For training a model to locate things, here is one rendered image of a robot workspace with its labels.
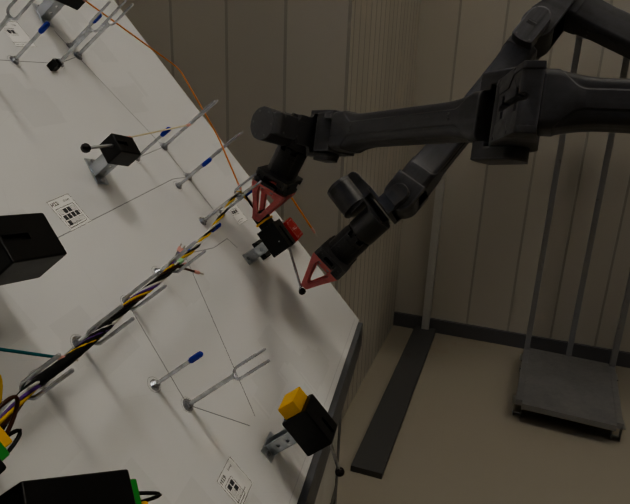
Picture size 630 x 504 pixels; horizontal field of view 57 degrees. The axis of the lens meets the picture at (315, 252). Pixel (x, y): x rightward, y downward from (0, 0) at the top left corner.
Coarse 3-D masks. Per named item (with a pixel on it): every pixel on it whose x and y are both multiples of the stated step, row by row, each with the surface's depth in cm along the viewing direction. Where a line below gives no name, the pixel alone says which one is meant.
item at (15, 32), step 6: (6, 24) 92; (12, 24) 93; (18, 24) 94; (6, 30) 91; (12, 30) 92; (18, 30) 93; (12, 36) 91; (18, 36) 92; (24, 36) 94; (18, 42) 91; (24, 42) 93
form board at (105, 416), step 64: (0, 0) 94; (0, 64) 85; (64, 64) 99; (128, 64) 118; (0, 128) 77; (64, 128) 89; (128, 128) 104; (192, 128) 126; (0, 192) 71; (64, 192) 80; (128, 192) 93; (192, 192) 110; (64, 256) 73; (128, 256) 84; (192, 256) 98; (0, 320) 61; (64, 320) 68; (192, 320) 88; (256, 320) 103; (320, 320) 124; (64, 384) 63; (128, 384) 70; (192, 384) 79; (256, 384) 92; (320, 384) 108; (64, 448) 58; (128, 448) 65; (192, 448) 73; (256, 448) 83
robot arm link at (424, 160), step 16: (528, 16) 100; (544, 16) 99; (512, 32) 100; (528, 32) 100; (512, 48) 102; (528, 48) 101; (496, 64) 103; (512, 64) 102; (480, 80) 104; (464, 96) 104; (432, 144) 104; (448, 144) 103; (464, 144) 104; (416, 160) 103; (432, 160) 103; (448, 160) 103; (400, 176) 103; (416, 176) 102; (432, 176) 102; (416, 192) 102; (400, 208) 102; (416, 208) 106
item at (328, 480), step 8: (336, 432) 145; (336, 440) 147; (336, 448) 149; (336, 456) 150; (328, 464) 136; (328, 472) 138; (328, 480) 139; (320, 488) 127; (328, 488) 141; (320, 496) 129; (328, 496) 142
